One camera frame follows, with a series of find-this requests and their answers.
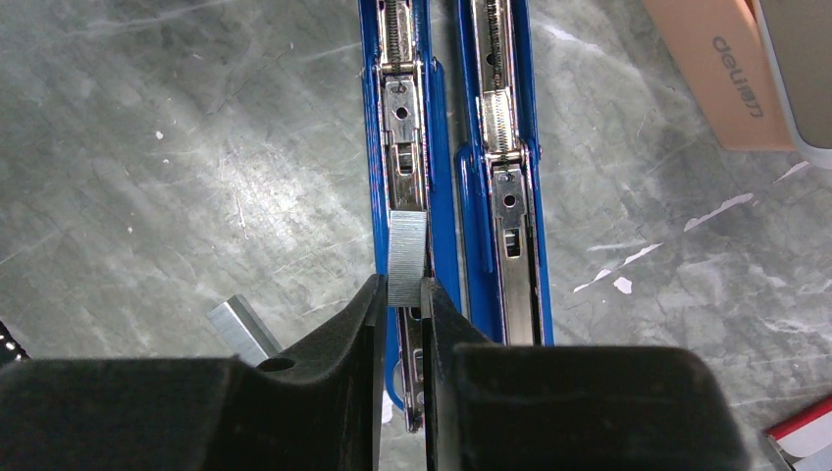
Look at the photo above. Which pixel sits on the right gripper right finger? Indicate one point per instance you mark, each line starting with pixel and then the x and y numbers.
pixel 491 406

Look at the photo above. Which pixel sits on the metal staple strip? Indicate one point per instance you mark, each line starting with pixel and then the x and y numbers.
pixel 406 259
pixel 243 331

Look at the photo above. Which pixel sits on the orange plastic desk organizer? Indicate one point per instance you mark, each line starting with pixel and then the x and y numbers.
pixel 717 47

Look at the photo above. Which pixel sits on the white grey stapler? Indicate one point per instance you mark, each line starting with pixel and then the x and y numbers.
pixel 796 38

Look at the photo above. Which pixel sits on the blue stapler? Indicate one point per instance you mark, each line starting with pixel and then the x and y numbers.
pixel 499 175
pixel 410 169

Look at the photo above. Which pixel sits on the red white staple box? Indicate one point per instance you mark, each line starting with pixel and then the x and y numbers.
pixel 803 441

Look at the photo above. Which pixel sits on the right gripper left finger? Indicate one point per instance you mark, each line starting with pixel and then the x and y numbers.
pixel 314 406

